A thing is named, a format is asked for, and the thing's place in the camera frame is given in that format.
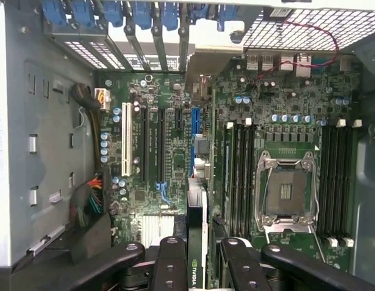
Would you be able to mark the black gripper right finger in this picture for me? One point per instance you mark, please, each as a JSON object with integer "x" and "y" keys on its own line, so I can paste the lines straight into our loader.
{"x": 242, "y": 269}

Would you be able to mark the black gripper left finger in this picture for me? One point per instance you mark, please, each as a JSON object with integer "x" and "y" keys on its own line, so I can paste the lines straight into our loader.
{"x": 170, "y": 266}

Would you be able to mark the silver chipset heatsink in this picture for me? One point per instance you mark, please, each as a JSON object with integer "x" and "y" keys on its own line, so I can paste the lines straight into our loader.
{"x": 154, "y": 225}

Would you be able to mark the metal socket cover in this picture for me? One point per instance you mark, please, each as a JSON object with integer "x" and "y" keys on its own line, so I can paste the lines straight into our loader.
{"x": 289, "y": 232}

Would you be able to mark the thin metal locking lever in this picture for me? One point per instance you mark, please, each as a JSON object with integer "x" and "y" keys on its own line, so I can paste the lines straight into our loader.
{"x": 317, "y": 212}
{"x": 268, "y": 188}

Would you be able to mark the black RAM slot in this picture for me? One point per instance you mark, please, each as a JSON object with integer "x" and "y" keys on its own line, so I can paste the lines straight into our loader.
{"x": 332, "y": 182}
{"x": 341, "y": 182}
{"x": 324, "y": 182}
{"x": 251, "y": 182}
{"x": 238, "y": 182}
{"x": 244, "y": 182}
{"x": 349, "y": 182}

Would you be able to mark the CPU socket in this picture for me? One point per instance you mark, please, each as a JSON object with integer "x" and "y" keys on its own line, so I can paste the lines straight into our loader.
{"x": 287, "y": 191}

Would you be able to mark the green motherboard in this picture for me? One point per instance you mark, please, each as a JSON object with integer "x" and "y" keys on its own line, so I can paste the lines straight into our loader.
{"x": 172, "y": 145}

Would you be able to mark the long black expansion slot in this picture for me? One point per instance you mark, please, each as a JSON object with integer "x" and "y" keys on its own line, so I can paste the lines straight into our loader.
{"x": 144, "y": 142}
{"x": 161, "y": 142}

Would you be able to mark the white expansion slot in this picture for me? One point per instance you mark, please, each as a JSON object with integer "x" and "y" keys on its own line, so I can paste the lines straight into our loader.
{"x": 126, "y": 139}

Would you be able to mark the blue expansion slot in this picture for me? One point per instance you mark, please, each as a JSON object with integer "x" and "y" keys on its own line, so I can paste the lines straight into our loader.
{"x": 196, "y": 130}

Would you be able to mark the short black expansion slot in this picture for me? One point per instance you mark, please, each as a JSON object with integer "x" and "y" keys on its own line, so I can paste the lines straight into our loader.
{"x": 179, "y": 118}

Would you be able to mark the silver rear port cluster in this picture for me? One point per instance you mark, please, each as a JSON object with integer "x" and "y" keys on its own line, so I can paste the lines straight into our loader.
{"x": 302, "y": 65}

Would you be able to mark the metal slot cover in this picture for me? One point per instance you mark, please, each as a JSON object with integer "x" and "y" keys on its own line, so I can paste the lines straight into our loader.
{"x": 161, "y": 51}
{"x": 184, "y": 51}
{"x": 133, "y": 51}

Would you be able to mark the black open PC case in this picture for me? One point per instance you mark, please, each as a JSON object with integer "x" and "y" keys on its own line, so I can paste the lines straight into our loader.
{"x": 17, "y": 91}

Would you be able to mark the blue card retention clip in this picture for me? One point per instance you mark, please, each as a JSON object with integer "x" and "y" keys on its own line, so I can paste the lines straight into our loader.
{"x": 170, "y": 15}
{"x": 114, "y": 13}
{"x": 226, "y": 16}
{"x": 83, "y": 13}
{"x": 54, "y": 12}
{"x": 142, "y": 15}

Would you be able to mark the black plastic duct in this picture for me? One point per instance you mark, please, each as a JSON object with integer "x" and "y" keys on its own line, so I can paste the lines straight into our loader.
{"x": 93, "y": 239}

